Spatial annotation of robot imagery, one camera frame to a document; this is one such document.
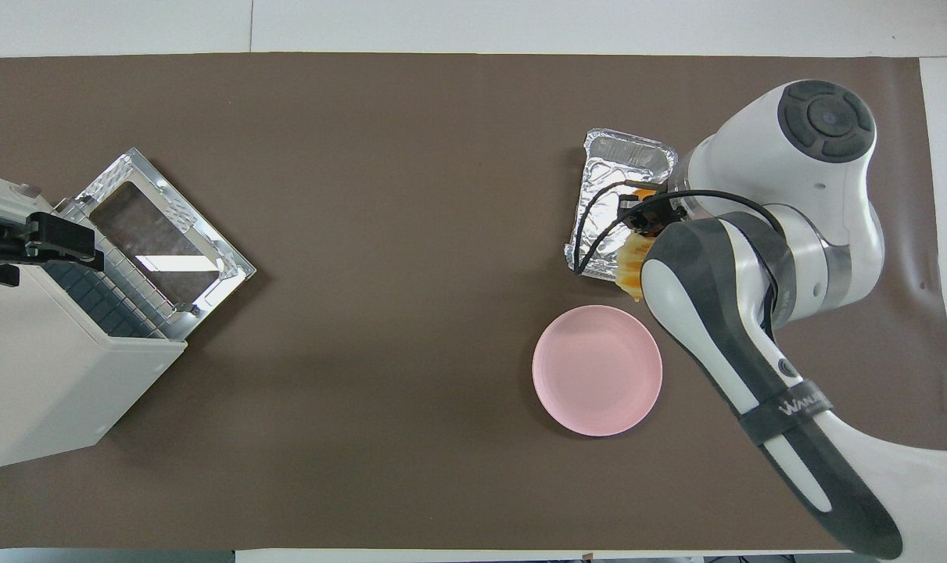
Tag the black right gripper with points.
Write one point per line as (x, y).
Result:
(651, 215)

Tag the sliced orange bread loaf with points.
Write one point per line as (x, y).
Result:
(632, 266)

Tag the aluminium foil tray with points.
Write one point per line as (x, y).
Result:
(606, 164)

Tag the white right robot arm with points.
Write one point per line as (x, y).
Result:
(755, 156)

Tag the metal oven rack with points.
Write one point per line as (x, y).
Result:
(113, 305)

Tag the white toaster oven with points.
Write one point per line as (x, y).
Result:
(43, 375)

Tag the glass oven door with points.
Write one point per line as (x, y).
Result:
(207, 234)

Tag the pink round plate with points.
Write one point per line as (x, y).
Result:
(598, 371)

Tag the brown table mat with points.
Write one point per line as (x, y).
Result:
(410, 234)

